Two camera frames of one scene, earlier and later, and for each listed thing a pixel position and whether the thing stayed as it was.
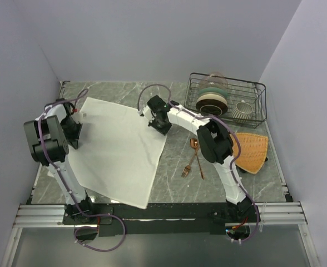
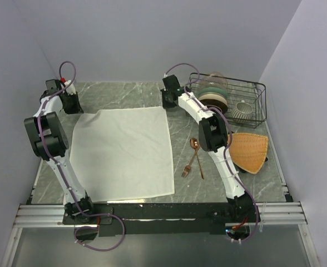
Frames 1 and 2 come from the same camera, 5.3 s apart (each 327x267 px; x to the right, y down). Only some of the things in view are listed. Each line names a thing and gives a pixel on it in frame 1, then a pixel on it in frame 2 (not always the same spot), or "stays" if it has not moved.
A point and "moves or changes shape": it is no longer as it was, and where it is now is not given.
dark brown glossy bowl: x=212 y=107 stays
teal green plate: x=212 y=89 stays
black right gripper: x=164 y=132 -> x=164 y=104
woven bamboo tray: x=253 y=151 stays
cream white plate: x=212 y=96 stays
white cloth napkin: x=118 y=154 moves or changes shape
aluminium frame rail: x=267 y=213 stays
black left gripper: x=74 y=138 -> x=78 y=109
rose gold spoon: x=194 y=143 stays
